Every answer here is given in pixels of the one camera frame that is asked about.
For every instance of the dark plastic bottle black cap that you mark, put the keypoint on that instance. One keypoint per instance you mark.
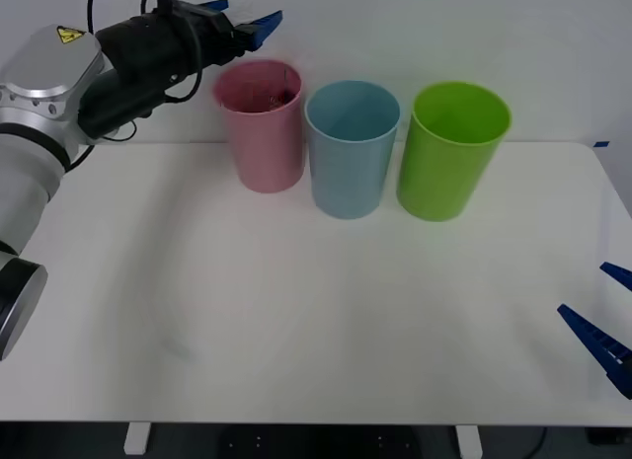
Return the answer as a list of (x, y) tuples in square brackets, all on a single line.
[(285, 97)]

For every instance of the pale blue plastic bin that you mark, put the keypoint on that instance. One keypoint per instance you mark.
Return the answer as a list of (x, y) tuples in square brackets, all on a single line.
[(348, 177)]

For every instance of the pink plastic bin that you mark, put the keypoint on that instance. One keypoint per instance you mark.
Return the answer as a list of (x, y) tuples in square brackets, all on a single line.
[(269, 148)]

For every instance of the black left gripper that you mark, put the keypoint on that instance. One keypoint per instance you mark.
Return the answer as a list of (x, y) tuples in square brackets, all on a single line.
[(210, 39)]

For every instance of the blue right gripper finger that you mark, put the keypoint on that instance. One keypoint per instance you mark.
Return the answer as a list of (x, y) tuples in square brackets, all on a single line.
[(595, 338), (619, 274)]

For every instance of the white table leg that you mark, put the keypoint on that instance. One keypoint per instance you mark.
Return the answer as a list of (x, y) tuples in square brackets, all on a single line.
[(136, 438), (469, 440)]

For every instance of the silver and black left arm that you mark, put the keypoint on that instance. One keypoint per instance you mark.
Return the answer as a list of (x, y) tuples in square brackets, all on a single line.
[(49, 94)]

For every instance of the green plastic bin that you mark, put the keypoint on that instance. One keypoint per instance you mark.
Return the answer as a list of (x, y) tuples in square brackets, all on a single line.
[(442, 177)]

